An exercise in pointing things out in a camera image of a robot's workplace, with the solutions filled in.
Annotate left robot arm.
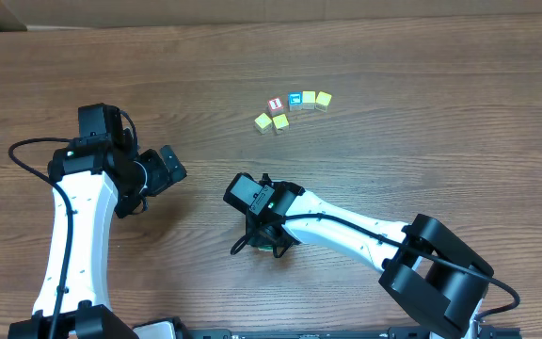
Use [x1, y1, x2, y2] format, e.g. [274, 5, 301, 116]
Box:
[8, 104, 187, 338]

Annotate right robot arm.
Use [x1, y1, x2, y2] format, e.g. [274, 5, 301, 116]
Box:
[223, 173, 494, 338]

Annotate yellow U block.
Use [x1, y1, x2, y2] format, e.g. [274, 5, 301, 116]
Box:
[254, 113, 273, 135]

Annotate yellow K block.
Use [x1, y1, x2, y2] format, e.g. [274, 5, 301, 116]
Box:
[272, 114, 290, 135]

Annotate red I block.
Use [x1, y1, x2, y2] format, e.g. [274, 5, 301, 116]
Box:
[267, 97, 285, 117]

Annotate blue L block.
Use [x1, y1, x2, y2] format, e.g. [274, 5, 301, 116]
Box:
[288, 91, 303, 111]

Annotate yellow block upper middle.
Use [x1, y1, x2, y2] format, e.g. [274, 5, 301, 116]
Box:
[302, 90, 316, 110]

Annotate yellow block upper right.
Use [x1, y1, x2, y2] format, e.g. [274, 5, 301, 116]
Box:
[315, 91, 332, 112]

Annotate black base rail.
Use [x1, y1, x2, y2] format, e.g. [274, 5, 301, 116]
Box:
[134, 317, 521, 339]

